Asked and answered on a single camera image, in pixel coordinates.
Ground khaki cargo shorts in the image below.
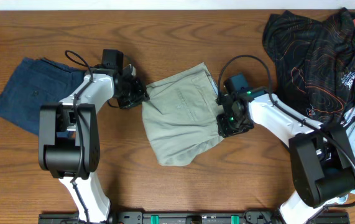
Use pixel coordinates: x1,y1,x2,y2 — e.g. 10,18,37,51
142,63,223,166

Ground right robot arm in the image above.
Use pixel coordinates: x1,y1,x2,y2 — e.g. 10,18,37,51
216,89,355,223

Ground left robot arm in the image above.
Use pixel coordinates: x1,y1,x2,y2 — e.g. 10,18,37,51
38,64,149,223

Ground folded navy blue shorts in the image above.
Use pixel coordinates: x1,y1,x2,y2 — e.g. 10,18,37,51
0,58,85,135

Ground black patterned shirt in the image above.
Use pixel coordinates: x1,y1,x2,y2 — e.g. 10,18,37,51
262,8,355,126

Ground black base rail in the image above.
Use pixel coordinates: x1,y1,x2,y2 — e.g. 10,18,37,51
38,210,350,224

